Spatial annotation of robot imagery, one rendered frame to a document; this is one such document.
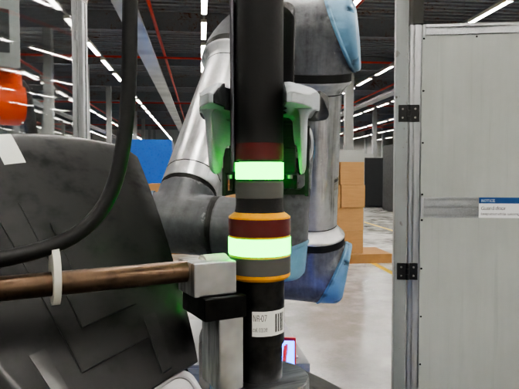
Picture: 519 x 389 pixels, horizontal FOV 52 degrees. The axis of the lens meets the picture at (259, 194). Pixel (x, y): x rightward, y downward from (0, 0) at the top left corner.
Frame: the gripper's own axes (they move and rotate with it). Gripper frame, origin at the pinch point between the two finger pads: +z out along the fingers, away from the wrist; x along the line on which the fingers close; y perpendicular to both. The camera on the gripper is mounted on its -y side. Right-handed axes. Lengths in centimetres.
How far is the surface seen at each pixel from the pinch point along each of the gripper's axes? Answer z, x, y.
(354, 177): -814, -64, 4
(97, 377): 3.0, 9.1, 17.9
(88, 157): -8.5, 14.7, 4.0
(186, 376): 0.6, 4.2, 18.5
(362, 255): -807, -76, 126
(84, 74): -130, 70, -27
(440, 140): -182, -52, -9
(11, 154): -3.9, 18.8, 4.0
